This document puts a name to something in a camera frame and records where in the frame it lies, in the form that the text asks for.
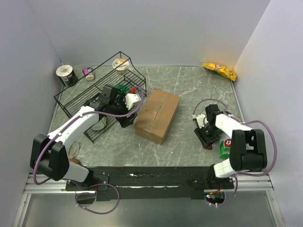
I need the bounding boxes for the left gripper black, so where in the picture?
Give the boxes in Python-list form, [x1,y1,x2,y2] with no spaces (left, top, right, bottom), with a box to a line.
[109,92,137,127]

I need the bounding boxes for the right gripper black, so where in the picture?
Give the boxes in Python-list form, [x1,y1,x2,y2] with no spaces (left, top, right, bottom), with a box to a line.
[195,122,221,148]

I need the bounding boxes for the brown cardboard express box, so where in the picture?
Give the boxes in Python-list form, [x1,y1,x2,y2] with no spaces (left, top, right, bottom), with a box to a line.
[135,89,180,145]

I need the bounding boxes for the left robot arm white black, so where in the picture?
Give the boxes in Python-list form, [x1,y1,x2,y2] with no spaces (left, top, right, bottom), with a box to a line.
[30,85,145,190]

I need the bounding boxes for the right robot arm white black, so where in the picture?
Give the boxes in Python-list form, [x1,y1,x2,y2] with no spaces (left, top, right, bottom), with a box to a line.
[192,104,267,189]

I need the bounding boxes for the green lidded jar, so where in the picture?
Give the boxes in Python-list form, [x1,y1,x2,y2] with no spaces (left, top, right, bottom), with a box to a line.
[116,84,130,94]

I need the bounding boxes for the green cassava chips bag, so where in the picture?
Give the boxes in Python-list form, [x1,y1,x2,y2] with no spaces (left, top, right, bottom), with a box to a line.
[219,132,232,159]

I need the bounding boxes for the yogurt cup peach label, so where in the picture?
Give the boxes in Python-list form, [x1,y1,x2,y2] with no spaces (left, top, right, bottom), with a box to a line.
[112,58,130,75]

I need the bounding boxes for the small purple yogurt cup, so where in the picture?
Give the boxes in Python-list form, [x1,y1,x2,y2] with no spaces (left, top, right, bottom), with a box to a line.
[82,67,95,81]

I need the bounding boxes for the dark labelled yogurt cup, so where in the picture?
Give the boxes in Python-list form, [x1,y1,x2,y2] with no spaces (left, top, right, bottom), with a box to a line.
[55,65,78,87]

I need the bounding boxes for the white chobani yogurt cup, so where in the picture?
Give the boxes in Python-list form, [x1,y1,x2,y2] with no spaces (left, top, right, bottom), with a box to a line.
[67,142,80,159]

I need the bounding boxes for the yellow lays chips bag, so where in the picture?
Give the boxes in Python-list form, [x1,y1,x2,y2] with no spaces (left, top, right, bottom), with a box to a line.
[202,62,237,81]

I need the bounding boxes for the orange labelled tin can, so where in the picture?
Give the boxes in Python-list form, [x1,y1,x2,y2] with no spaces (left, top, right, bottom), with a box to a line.
[69,159,81,165]

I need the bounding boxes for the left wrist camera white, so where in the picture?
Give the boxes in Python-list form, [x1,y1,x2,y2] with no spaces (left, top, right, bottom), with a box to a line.
[125,88,141,110]

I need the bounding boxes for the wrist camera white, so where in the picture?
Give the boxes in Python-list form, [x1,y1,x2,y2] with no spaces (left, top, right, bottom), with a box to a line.
[125,88,141,110]
[192,114,208,129]

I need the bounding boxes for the black wire rack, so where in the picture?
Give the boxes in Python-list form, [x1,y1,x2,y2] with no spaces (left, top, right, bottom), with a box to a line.
[53,51,147,143]

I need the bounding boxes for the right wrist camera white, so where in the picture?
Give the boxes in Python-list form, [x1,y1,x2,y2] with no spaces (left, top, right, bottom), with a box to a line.
[192,114,208,129]

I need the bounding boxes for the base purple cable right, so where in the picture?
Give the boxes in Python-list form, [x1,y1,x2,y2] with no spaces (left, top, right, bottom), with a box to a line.
[209,176,238,209]

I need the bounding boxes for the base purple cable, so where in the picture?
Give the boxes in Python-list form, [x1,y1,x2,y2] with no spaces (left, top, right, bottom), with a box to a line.
[68,180,120,215]
[209,176,238,209]

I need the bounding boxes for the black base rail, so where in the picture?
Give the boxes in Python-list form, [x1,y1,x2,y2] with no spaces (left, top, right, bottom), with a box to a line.
[65,166,234,201]

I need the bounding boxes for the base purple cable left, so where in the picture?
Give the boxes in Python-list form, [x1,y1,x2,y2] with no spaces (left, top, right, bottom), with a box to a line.
[68,180,120,215]

